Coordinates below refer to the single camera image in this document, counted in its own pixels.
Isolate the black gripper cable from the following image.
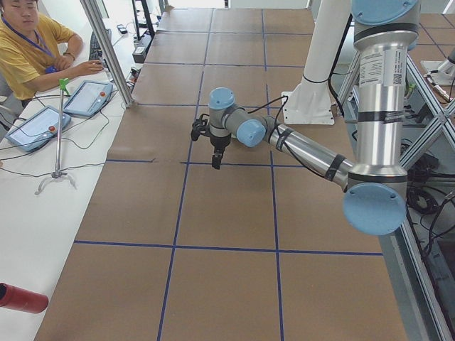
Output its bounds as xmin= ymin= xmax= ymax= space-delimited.
xmin=247 ymin=94 xmax=289 ymax=139

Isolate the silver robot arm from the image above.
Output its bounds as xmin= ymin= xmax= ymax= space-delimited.
xmin=191 ymin=1 xmax=420 ymax=236

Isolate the blue teach pendant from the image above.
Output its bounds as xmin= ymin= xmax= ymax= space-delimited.
xmin=5 ymin=106 xmax=60 ymax=152
xmin=63 ymin=80 xmax=113 ymax=118

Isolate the aluminium frame post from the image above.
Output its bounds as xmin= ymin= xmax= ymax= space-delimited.
xmin=80 ymin=0 xmax=134 ymax=108

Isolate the black keyboard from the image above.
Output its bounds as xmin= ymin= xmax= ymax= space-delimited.
xmin=88 ymin=31 xmax=102 ymax=60

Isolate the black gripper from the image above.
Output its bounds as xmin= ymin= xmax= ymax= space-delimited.
xmin=210 ymin=134 xmax=230 ymax=169

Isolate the green handled reacher grabber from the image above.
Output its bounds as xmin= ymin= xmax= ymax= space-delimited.
xmin=35 ymin=78 xmax=76 ymax=195

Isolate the far blue teach pendant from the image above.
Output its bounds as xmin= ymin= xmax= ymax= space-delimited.
xmin=63 ymin=80 xmax=113 ymax=118

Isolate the red bottle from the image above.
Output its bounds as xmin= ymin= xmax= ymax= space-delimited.
xmin=1 ymin=283 xmax=49 ymax=314

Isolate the person in yellow shirt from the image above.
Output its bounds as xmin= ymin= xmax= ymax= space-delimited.
xmin=1 ymin=1 xmax=83 ymax=107

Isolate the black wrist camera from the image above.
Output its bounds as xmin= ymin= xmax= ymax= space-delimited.
xmin=191 ymin=114 xmax=210 ymax=141

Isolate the person's right hand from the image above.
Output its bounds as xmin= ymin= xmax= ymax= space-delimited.
xmin=75 ymin=60 xmax=104 ymax=76

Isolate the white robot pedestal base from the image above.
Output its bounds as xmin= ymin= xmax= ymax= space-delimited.
xmin=284 ymin=0 xmax=351 ymax=125

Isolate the near blue teach pendant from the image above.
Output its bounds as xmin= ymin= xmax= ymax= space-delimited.
xmin=5 ymin=106 xmax=60 ymax=152

